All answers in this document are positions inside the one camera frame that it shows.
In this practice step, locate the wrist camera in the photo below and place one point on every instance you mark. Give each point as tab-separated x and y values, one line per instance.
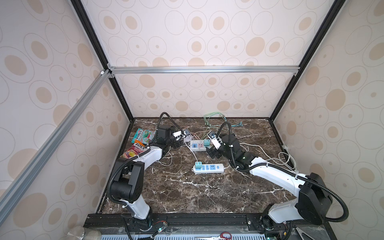
177	134
215	140

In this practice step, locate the orange Fox's candy bag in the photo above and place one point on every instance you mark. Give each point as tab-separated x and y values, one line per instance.
136	149

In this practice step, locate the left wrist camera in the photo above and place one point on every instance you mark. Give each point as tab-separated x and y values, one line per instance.
177	134

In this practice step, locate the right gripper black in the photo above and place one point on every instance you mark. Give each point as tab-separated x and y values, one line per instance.
213	151

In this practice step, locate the horizontal aluminium rail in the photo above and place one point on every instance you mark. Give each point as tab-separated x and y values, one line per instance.
211	70

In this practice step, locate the red handled scissors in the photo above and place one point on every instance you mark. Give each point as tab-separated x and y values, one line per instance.
222	236

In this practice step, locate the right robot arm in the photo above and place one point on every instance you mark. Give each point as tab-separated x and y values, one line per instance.
313	202

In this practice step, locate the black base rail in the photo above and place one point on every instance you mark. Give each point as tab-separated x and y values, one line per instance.
197	226

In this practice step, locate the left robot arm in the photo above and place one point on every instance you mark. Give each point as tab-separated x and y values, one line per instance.
126	183

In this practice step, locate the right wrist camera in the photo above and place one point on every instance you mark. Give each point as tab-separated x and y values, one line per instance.
215	140

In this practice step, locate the teal charger plug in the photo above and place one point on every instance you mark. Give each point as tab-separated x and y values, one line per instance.
206	142
198	165

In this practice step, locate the teal candy bag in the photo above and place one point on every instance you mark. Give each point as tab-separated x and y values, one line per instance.
143	136

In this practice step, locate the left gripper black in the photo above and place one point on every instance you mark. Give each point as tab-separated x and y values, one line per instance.
177	144

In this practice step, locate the diagonal aluminium rail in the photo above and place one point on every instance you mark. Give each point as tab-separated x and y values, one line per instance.
21	184

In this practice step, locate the white multicolour power strip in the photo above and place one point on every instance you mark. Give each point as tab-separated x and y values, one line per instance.
197	146

